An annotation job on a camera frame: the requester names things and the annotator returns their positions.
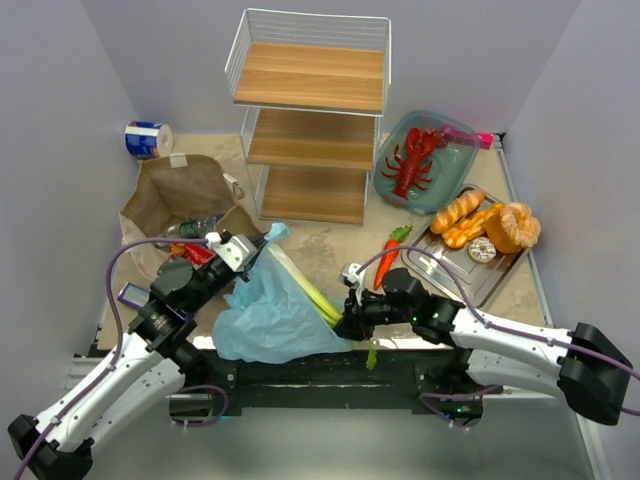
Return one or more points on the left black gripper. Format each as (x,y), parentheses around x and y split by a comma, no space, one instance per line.
(248,262)

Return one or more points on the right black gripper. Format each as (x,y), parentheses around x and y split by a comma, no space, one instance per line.
(354,316)

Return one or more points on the red candy bag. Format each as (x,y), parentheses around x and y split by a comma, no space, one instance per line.
(196,254)

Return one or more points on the green white celery stalk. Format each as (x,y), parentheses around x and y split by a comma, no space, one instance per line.
(330,313)

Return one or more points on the green label water bottle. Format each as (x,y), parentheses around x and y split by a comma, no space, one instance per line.
(193,228)

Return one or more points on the light blue plastic bag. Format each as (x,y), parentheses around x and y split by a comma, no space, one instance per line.
(271,318)

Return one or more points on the red chili pepper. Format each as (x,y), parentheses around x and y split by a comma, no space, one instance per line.
(396,238)

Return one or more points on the brown paper grocery bag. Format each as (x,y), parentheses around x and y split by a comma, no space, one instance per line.
(181,187)

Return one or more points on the red toy lobster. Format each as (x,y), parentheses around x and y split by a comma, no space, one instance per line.
(412,169)

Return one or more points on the twisted sugar donut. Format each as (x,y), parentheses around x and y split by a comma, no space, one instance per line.
(520,228)

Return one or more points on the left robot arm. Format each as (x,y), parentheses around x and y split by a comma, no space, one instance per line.
(151,361)

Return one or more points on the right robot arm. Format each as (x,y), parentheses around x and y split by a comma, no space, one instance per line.
(580,365)

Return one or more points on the teal plastic food container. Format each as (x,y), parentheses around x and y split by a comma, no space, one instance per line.
(451,164)

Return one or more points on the purple chocolate bar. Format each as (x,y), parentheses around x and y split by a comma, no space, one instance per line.
(139,298)

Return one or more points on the long bread loaf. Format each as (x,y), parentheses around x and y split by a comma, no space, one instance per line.
(457,209)

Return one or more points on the round frosted donut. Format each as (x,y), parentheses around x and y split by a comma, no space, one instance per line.
(481,250)

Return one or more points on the orange croissant bread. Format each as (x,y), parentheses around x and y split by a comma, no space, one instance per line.
(467,229)

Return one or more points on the blue white toilet paper roll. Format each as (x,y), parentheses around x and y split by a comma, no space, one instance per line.
(148,140)

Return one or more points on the pink purple toy vegetable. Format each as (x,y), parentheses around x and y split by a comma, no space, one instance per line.
(451,135)

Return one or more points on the pink small object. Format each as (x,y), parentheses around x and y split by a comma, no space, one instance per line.
(485,140)

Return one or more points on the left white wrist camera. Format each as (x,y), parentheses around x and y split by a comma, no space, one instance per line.
(236,251)

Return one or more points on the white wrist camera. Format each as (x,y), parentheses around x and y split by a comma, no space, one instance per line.
(353,276)
(236,251)

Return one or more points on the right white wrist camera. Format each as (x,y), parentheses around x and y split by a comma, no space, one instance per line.
(353,276)

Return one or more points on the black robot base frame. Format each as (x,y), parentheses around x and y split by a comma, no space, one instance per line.
(400,380)

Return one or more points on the white wire wooden shelf rack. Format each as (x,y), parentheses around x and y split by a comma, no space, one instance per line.
(313,88)

